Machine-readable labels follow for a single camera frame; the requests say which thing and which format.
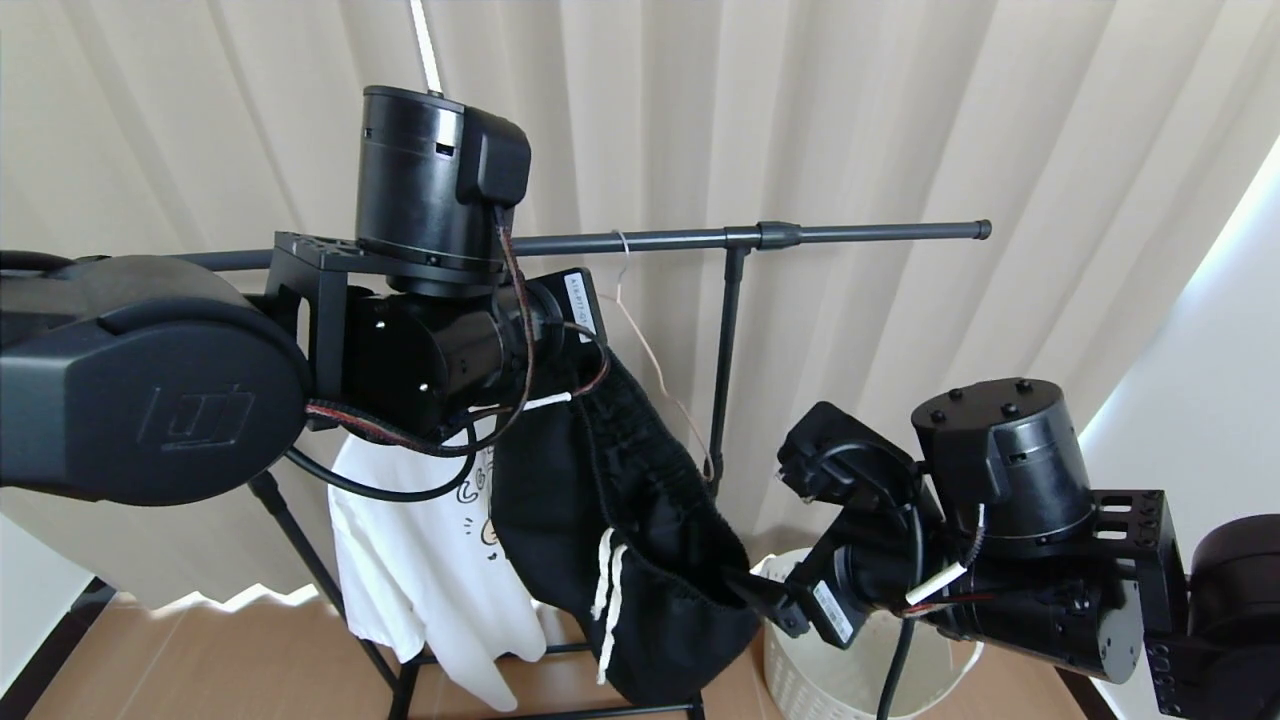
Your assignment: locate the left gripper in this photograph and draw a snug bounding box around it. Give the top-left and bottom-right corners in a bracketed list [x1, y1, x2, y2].
[343, 266, 609, 433]

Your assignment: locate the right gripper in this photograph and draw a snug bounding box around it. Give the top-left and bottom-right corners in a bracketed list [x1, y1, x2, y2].
[788, 538, 1144, 686]

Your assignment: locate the pink clothes hanger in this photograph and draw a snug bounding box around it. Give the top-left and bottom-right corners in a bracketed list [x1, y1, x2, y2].
[610, 232, 717, 483]

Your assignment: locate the white printed t-shirt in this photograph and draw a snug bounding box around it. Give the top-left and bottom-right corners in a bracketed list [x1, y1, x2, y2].
[328, 425, 566, 713]

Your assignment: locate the black garment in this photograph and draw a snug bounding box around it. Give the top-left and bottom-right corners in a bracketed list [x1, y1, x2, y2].
[488, 345, 791, 707]

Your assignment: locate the white laundry basket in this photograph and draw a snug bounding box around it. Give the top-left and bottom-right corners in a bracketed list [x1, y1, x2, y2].
[762, 548, 986, 720]

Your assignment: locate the black clothes rack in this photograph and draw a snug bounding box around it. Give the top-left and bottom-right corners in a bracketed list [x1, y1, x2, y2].
[175, 220, 993, 720]

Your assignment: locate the beige curtain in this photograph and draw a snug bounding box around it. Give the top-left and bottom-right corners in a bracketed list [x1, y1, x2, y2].
[0, 0, 1280, 611]

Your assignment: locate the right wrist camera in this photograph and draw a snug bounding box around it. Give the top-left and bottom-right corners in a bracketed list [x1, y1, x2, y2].
[778, 402, 921, 521]

